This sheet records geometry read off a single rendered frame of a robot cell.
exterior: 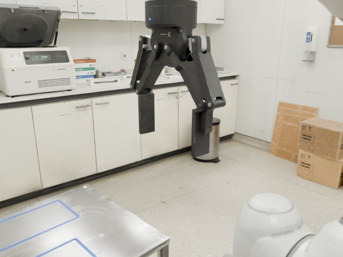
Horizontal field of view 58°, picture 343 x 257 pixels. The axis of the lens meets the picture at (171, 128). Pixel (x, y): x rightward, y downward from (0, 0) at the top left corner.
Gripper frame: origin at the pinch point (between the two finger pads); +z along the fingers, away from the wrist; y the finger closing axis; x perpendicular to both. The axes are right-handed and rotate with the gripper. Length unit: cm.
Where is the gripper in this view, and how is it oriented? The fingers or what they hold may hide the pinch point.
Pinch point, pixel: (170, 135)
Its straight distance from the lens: 49.4
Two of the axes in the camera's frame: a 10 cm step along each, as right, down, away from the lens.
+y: -6.3, -2.3, 7.4
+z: 0.0, 9.6, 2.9
